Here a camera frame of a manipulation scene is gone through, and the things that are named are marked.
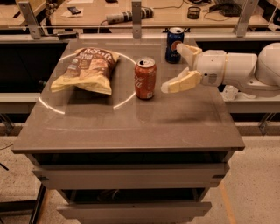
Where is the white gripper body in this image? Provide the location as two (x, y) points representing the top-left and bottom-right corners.
(194, 50), (227, 87)

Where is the upper grey drawer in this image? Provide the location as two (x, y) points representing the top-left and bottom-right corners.
(33, 163), (229, 190)

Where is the grey drawer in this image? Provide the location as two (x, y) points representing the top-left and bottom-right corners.
(33, 163), (229, 190)
(58, 201), (212, 224)

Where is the right metal bracket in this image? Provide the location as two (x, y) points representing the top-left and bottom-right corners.
(234, 0), (259, 38)

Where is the black keyboard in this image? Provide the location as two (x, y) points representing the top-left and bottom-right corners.
(209, 0), (242, 17)

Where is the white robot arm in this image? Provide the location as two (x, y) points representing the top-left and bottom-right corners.
(161, 43), (280, 97)

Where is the yellow chip bag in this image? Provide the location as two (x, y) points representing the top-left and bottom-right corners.
(51, 47), (120, 95)

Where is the left clear sanitizer bottle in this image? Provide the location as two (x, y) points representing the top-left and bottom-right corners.
(221, 85), (238, 101)

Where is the lower grey drawer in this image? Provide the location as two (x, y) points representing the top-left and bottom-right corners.
(58, 201), (212, 224)

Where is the grey drawer cabinet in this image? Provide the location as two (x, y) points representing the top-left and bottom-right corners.
(11, 38), (246, 224)

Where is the blue pepsi can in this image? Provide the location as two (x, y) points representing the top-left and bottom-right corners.
(165, 27), (185, 64)

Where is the left metal bracket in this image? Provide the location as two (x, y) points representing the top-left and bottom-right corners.
(18, 0), (42, 39)

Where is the black mesh cup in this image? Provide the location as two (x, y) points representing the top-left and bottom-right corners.
(187, 6), (201, 19)

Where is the metal bracket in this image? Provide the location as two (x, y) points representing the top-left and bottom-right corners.
(132, 0), (142, 39)
(234, 0), (259, 38)
(18, 0), (42, 39)

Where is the black smartphone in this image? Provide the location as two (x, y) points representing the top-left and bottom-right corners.
(67, 6), (81, 15)

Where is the red coke can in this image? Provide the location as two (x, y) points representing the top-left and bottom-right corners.
(134, 57), (157, 100)

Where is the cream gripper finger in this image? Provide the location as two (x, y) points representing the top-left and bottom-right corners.
(161, 67), (202, 94)
(176, 43), (202, 68)

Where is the middle metal bracket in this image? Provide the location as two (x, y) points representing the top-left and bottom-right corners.
(132, 0), (142, 39)

